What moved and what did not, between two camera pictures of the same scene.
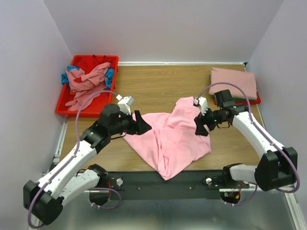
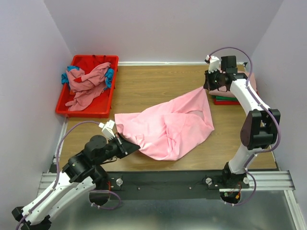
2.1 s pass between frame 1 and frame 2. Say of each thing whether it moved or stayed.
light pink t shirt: moved
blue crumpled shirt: stayed
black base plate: stayed
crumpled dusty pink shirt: stayed
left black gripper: moved
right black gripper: moved
